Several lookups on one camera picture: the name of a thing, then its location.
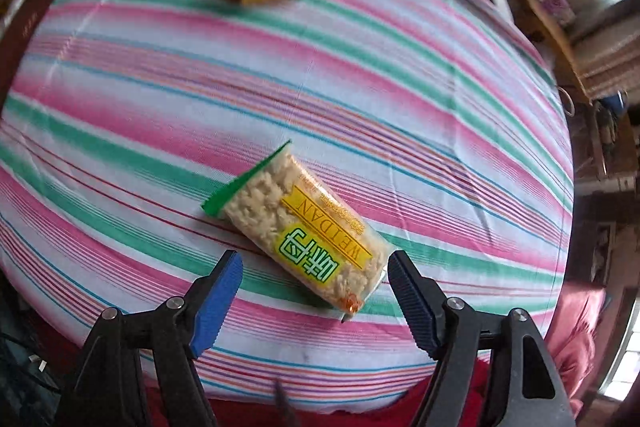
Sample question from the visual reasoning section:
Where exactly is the striped pink green tablecloth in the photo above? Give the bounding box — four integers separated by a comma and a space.
1, 0, 574, 413

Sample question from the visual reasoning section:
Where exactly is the wooden side shelf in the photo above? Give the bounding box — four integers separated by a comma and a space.
509, 0, 591, 105

